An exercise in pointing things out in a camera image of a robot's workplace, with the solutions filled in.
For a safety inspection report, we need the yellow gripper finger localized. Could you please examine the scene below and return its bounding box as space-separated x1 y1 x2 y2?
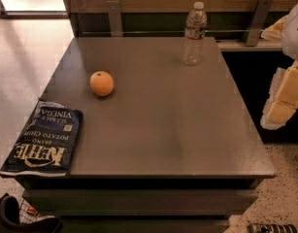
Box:
261 16 287 41
260 61 298 130

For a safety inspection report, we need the clear plastic water bottle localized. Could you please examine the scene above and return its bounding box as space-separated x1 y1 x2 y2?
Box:
182 1 207 66

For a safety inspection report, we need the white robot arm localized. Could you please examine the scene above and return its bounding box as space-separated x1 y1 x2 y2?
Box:
260 3 298 130

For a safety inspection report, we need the blue Kettle chip bag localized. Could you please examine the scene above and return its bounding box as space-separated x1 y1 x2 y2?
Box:
0 101 83 177

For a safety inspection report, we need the orange fruit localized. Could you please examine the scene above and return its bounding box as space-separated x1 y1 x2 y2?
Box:
90 71 114 97

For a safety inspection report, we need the right metal bracket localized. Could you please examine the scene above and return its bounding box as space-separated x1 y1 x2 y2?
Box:
243 0 273 47

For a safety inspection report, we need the metal bracket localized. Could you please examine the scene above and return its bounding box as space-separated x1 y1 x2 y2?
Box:
107 0 123 37
243 0 273 47

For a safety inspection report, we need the left metal bracket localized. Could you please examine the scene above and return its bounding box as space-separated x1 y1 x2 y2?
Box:
107 0 123 37

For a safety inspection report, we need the horizontal metal rail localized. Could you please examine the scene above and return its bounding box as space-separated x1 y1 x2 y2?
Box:
80 29 250 38

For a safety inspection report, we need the black wire basket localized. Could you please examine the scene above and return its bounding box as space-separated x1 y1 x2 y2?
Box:
0 193 63 233

